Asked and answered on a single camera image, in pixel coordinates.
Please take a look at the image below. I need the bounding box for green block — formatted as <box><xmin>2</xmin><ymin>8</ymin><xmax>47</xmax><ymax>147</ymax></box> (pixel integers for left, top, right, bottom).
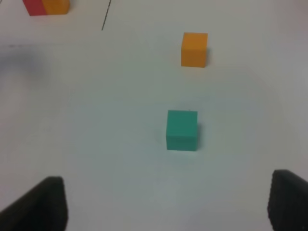
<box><xmin>166</xmin><ymin>110</ymin><xmax>198</xmax><ymax>152</ymax></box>

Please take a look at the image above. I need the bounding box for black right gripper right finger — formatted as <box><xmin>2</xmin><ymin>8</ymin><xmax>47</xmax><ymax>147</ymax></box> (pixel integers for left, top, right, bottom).
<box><xmin>267</xmin><ymin>169</ymin><xmax>308</xmax><ymax>231</ymax></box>

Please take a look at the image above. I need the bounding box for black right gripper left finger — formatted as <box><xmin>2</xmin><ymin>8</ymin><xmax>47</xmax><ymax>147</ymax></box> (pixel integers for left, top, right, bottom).
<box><xmin>0</xmin><ymin>177</ymin><xmax>68</xmax><ymax>231</ymax></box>

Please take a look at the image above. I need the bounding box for orange template block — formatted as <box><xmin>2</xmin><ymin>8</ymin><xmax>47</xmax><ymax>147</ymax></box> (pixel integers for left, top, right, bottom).
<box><xmin>42</xmin><ymin>0</ymin><xmax>70</xmax><ymax>15</ymax></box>

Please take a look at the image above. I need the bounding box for red template block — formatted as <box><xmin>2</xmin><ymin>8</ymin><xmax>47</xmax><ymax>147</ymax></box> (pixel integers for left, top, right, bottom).
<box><xmin>23</xmin><ymin>0</ymin><xmax>47</xmax><ymax>16</ymax></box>

